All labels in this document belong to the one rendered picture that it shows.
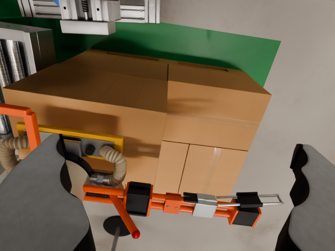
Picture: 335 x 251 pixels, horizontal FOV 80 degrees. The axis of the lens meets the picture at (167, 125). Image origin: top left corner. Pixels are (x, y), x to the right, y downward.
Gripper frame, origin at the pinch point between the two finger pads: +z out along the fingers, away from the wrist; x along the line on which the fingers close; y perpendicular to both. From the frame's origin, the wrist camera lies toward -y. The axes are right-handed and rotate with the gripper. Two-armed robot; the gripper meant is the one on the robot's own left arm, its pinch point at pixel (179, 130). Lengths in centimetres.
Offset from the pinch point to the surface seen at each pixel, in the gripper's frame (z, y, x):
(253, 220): 31, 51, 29
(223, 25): 152, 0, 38
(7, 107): 33, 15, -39
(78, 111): 58, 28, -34
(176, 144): 98, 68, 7
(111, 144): 44, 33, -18
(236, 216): 31, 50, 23
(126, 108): 58, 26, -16
